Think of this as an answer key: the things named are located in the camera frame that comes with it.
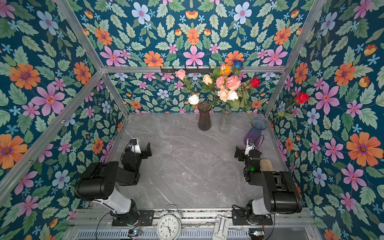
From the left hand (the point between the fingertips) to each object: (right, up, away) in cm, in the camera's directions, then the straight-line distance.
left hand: (141, 139), depth 90 cm
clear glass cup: (+54, +9, +17) cm, 57 cm away
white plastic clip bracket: (+46, -40, -21) cm, 64 cm away
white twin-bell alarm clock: (+22, -38, -21) cm, 49 cm away
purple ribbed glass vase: (+72, +9, +1) cm, 72 cm away
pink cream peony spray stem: (+51, +28, -9) cm, 59 cm away
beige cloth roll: (+75, -15, -2) cm, 77 cm away
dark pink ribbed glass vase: (+39, +10, +19) cm, 44 cm away
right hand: (+64, -4, +2) cm, 64 cm away
